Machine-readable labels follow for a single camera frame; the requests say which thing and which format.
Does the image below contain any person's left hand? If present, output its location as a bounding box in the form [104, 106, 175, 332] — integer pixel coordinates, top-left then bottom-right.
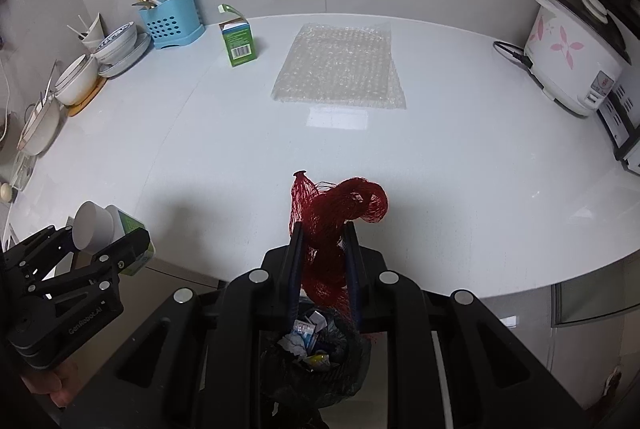
[21, 356, 78, 410]

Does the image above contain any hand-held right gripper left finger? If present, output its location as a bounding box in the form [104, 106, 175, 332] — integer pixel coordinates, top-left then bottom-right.
[60, 221, 306, 429]

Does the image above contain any white green carton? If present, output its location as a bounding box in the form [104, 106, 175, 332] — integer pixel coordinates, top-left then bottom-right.
[102, 205, 157, 276]

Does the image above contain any white counter cabinet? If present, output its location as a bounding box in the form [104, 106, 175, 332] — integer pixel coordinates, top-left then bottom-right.
[127, 256, 228, 298]

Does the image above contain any red mesh bag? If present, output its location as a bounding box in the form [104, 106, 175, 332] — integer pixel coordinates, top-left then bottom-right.
[288, 169, 390, 338]

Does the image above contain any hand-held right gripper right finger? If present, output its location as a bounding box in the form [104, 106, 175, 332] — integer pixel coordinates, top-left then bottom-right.
[344, 224, 587, 429]

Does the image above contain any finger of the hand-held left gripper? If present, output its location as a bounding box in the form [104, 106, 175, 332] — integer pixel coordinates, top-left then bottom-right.
[29, 229, 152, 306]
[3, 225, 77, 291]

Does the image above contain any black metal shelf rack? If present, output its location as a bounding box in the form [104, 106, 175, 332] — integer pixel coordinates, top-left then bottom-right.
[596, 0, 640, 173]

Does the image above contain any grey glass cabinet door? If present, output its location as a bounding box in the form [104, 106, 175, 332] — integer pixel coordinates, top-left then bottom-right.
[551, 258, 640, 328]

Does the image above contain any plastic mesh trash bin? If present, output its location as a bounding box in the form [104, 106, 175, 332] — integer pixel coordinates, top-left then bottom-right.
[258, 296, 372, 411]

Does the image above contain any blue white milk carton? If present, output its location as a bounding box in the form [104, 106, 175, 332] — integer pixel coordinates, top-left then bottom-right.
[292, 315, 327, 346]

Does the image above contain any white shoe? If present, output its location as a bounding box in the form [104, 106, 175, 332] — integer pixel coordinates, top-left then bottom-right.
[602, 363, 624, 398]

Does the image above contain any metal strainer pot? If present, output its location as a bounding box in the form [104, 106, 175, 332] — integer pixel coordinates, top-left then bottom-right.
[17, 98, 67, 156]

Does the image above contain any stack of patterned bowls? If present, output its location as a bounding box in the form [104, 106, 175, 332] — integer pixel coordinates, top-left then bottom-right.
[92, 21, 139, 65]

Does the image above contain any black power cord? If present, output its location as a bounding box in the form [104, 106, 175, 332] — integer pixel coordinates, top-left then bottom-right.
[492, 40, 537, 70]

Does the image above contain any white floral rice cooker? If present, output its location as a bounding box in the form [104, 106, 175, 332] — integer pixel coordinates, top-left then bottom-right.
[523, 0, 632, 118]

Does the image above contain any blue plastic utensil holder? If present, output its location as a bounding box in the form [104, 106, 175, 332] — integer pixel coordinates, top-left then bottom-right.
[138, 0, 206, 50]

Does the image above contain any crumpled white wrapper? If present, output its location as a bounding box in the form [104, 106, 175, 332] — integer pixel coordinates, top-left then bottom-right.
[277, 333, 307, 358]

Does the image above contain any white paper cup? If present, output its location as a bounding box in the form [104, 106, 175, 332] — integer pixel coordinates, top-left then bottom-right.
[71, 201, 126, 254]

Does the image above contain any clear bubble wrap sheet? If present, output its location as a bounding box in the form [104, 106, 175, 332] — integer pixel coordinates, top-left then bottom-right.
[271, 22, 409, 110]

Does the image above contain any wooden coaster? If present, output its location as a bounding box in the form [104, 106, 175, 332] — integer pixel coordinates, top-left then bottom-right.
[66, 76, 107, 118]

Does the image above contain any white cup with spoon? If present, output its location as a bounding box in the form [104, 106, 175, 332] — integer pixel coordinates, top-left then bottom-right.
[67, 12, 107, 52]

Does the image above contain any large white bowl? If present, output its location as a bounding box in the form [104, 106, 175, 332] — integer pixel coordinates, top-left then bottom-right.
[53, 53, 101, 106]

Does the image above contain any green carton with barcode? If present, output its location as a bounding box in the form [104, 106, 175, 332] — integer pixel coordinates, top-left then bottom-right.
[218, 3, 259, 68]

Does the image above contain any white plate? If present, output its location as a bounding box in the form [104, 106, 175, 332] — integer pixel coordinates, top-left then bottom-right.
[97, 33, 152, 78]

